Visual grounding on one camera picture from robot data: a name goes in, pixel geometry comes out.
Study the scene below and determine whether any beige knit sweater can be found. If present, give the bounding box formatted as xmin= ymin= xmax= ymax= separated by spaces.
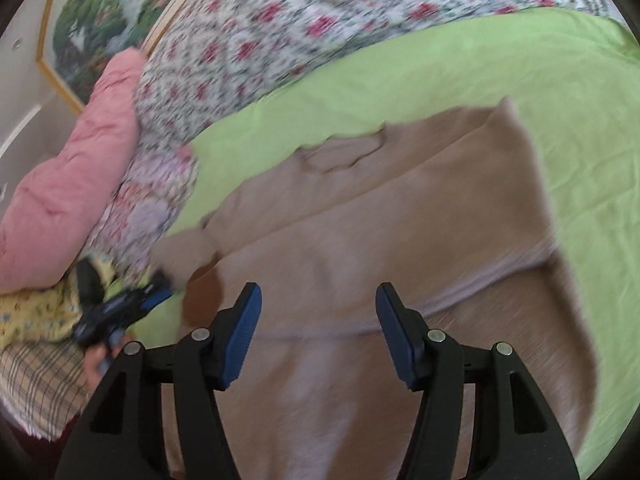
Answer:
xmin=151 ymin=99 xmax=597 ymax=479

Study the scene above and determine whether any person's left hand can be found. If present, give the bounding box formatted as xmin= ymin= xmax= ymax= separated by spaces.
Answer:
xmin=82 ymin=332 xmax=132 ymax=392

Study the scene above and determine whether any yellow patterned baby blanket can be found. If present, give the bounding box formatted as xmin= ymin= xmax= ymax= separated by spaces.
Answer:
xmin=1 ymin=256 xmax=116 ymax=349

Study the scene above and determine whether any plaid checkered cloth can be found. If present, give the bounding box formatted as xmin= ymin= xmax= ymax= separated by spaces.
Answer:
xmin=1 ymin=341 xmax=88 ymax=441

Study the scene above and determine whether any pink padded quilt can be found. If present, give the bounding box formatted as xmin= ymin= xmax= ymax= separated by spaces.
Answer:
xmin=1 ymin=48 xmax=146 ymax=294

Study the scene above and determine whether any pastel floral pillow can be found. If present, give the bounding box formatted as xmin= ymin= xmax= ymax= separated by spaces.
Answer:
xmin=81 ymin=145 xmax=198 ymax=284

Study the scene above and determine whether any white door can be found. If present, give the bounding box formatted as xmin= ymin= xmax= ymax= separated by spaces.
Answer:
xmin=1 ymin=23 xmax=76 ymax=206

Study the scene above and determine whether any floral rose quilt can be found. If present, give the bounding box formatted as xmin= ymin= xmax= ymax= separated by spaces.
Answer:
xmin=136 ymin=0 xmax=616 ymax=150

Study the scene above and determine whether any framed landscape painting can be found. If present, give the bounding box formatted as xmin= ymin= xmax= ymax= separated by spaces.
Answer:
xmin=36 ymin=0 xmax=186 ymax=114

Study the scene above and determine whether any green bed sheet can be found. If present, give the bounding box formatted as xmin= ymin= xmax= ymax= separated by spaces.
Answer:
xmin=106 ymin=8 xmax=640 ymax=480

